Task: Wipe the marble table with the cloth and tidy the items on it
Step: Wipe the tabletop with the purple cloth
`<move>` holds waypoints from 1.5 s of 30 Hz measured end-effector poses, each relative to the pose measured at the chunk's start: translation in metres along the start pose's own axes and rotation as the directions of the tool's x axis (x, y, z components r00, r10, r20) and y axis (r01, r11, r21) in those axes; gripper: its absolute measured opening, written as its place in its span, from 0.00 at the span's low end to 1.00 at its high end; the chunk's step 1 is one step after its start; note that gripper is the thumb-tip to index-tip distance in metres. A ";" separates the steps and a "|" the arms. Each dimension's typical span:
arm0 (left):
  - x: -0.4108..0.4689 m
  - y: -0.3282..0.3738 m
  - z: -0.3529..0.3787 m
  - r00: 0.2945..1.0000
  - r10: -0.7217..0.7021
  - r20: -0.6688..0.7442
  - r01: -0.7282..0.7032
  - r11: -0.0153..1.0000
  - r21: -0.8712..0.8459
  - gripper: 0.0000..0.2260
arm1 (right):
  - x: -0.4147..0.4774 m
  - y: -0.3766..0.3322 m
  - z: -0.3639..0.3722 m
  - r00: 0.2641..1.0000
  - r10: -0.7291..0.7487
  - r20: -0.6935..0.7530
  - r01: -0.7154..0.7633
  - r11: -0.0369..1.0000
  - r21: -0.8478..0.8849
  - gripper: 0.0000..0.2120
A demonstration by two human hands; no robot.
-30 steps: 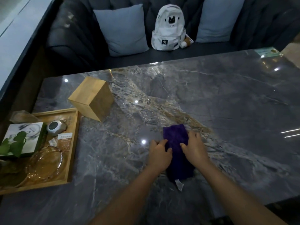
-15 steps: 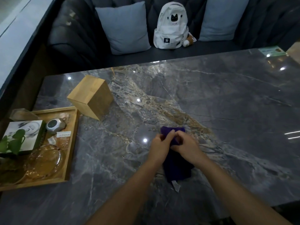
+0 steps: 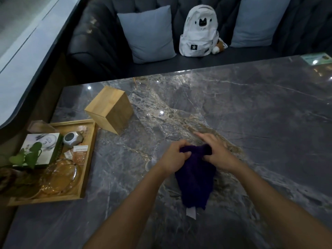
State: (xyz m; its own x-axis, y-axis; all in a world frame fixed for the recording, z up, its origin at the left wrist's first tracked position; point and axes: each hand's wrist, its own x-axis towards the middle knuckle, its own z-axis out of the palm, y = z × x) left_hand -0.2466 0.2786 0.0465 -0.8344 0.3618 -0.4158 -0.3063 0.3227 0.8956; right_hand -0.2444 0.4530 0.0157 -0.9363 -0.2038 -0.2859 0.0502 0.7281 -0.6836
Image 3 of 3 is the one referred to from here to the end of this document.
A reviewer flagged grey marble table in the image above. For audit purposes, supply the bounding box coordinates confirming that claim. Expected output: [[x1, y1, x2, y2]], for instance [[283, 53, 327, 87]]
[[2, 55, 332, 249]]

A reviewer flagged brown plush toy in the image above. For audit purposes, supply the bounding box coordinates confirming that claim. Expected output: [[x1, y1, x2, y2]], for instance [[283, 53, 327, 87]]
[[211, 37, 229, 54]]

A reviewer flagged person's right hand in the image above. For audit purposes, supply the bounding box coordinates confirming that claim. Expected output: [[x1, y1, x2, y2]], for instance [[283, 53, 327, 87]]
[[192, 131, 244, 175]]

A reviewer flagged person's left hand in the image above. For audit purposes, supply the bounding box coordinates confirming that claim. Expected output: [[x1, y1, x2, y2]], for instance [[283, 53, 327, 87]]
[[155, 139, 192, 177]]

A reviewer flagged white backpack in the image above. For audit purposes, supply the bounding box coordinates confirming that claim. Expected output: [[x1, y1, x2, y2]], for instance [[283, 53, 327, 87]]
[[179, 4, 221, 57]]

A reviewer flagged green plant in glass vase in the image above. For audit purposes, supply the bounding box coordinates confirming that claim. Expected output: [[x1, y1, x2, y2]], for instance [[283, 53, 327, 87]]
[[0, 142, 43, 199]]

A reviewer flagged wooden tissue box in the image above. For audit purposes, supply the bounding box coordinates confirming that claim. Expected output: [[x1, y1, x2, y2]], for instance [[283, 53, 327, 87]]
[[84, 86, 134, 136]]

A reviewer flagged clear glass ashtray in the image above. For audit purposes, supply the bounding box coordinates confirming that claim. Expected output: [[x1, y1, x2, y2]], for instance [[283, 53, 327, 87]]
[[26, 158, 81, 200]]

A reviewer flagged purple cleaning cloth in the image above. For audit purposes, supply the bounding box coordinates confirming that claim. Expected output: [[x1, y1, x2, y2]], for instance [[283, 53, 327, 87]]
[[174, 144, 217, 220]]

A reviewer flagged green card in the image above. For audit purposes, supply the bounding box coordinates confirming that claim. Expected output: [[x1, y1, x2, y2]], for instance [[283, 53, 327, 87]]
[[301, 52, 332, 66]]

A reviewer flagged person's left forearm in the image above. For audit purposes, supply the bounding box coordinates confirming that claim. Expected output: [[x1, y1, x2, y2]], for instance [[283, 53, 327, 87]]
[[83, 166, 179, 249]]

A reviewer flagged grey cushion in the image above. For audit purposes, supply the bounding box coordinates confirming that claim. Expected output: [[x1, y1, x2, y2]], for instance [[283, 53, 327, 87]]
[[230, 0, 292, 48], [117, 5, 177, 64]]

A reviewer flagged white printed box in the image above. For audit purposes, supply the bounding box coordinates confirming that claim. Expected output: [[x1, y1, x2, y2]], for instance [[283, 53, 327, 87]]
[[13, 132, 64, 169]]

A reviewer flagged wooden tray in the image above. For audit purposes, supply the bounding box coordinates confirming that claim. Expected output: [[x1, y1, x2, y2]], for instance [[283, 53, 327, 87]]
[[7, 118, 99, 207]]

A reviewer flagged clear toothpick holder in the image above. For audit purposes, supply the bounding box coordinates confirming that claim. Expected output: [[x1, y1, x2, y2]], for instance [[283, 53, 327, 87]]
[[27, 120, 52, 135]]

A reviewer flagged dark tufted sofa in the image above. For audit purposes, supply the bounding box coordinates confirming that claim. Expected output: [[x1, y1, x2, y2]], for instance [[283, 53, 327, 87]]
[[66, 0, 332, 83]]

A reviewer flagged brown and white packet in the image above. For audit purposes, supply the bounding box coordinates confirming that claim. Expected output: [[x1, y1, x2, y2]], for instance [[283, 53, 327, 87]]
[[71, 145, 91, 165]]

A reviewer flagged large dark-framed window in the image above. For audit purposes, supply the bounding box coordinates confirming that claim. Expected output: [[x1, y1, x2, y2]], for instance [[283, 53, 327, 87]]
[[0, 0, 86, 130]]

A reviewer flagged person's right forearm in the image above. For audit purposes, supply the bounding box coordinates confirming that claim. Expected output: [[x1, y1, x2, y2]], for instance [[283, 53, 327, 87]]
[[228, 163, 332, 249]]

